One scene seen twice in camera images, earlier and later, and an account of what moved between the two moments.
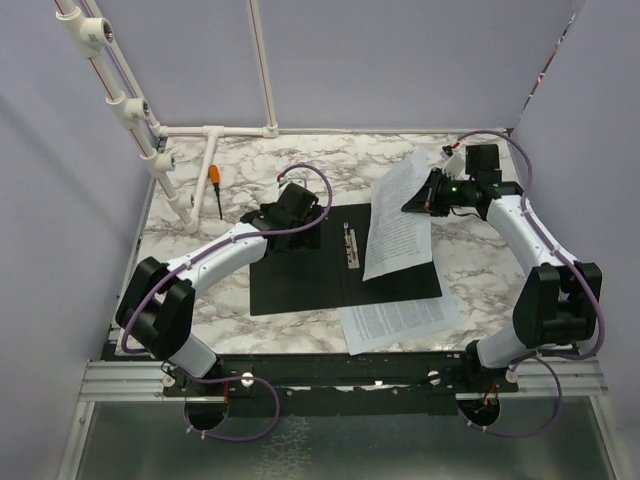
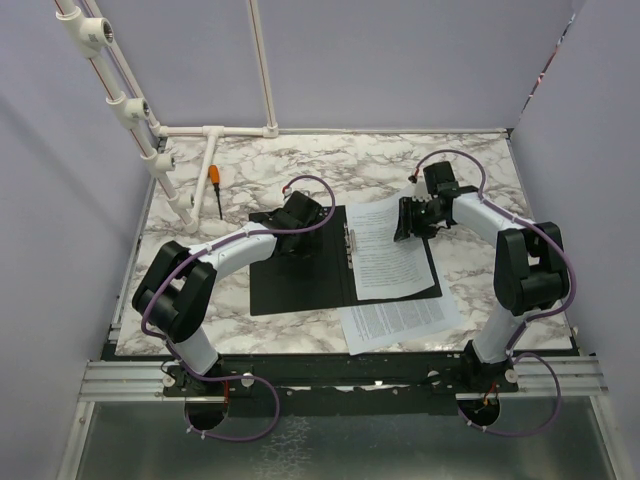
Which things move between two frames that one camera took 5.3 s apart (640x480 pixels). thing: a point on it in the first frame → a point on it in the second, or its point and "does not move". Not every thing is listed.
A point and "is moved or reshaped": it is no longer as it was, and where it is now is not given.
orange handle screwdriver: [215, 176] does not move
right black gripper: [427, 199] → [407, 221]
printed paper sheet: [374, 326] does not move
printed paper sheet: [399, 238] is moved or reshaped
